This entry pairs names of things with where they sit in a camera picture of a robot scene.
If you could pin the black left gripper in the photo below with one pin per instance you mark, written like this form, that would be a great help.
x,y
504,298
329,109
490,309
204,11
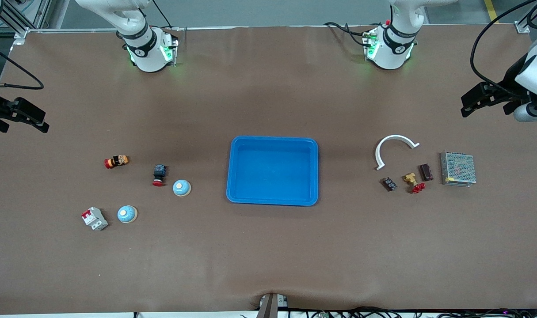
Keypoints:
x,y
510,81

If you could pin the dark relay block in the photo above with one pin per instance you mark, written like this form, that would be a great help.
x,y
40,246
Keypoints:
x,y
426,172

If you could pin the blue call bell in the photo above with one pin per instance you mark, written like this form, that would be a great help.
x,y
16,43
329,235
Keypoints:
x,y
181,187
127,214

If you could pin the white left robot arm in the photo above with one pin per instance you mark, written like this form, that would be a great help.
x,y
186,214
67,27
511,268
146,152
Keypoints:
x,y
390,55

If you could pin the metal mesh power supply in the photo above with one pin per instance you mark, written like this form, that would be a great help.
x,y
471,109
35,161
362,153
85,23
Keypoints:
x,y
459,168

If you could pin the white curved plastic clamp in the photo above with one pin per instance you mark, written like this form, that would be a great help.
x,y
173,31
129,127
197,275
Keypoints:
x,y
396,137

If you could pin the brass valve red handwheel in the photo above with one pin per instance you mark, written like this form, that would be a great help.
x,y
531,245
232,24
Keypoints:
x,y
411,179

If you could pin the orange emergency stop button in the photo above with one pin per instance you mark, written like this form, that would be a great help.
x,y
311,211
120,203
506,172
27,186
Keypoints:
x,y
117,161

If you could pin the white circuit breaker red lever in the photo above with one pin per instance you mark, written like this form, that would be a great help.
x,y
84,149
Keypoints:
x,y
95,219

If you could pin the blue plastic tray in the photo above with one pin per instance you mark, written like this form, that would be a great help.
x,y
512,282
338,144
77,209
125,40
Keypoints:
x,y
272,172

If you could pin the brown table mat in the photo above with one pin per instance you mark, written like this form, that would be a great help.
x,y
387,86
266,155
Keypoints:
x,y
268,247

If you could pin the aluminium frame profile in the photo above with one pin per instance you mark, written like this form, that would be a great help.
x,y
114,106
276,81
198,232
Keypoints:
x,y
29,17
527,22

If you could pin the red mushroom pushbutton switch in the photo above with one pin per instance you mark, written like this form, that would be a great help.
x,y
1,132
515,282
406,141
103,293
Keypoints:
x,y
159,170

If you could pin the grey metal mount bracket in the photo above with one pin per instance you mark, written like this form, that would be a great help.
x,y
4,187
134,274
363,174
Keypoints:
x,y
270,307

